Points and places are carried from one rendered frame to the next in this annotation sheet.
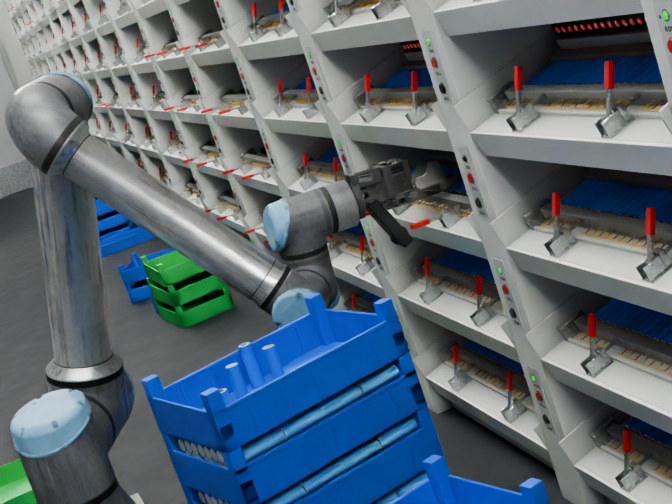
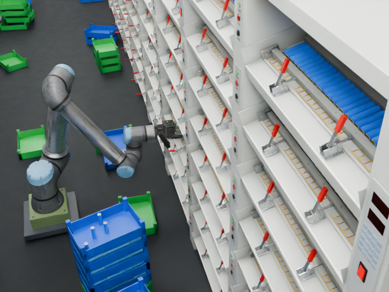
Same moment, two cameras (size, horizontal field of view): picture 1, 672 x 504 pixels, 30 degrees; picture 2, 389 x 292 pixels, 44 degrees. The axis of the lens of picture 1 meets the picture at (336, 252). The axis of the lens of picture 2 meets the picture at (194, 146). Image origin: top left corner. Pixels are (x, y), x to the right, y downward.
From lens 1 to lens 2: 110 cm
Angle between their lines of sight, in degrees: 23
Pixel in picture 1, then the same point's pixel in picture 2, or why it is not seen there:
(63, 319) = (50, 139)
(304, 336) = (119, 208)
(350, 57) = not seen: hidden behind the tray
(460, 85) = (191, 139)
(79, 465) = (46, 189)
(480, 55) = not seen: hidden behind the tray
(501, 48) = not seen: hidden behind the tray
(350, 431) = (122, 254)
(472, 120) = (192, 149)
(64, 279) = (53, 129)
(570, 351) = (201, 216)
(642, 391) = (211, 251)
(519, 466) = (183, 216)
